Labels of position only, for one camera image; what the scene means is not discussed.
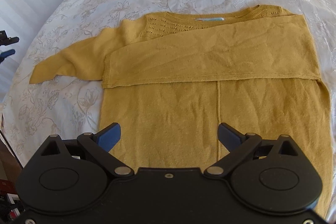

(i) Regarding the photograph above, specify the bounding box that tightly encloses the mustard yellow knit sweater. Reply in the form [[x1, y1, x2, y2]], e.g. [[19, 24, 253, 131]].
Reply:
[[30, 5, 333, 215]]

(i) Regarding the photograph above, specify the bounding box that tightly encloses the white floral bedspread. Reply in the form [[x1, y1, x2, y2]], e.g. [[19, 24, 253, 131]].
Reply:
[[3, 0, 335, 164]]

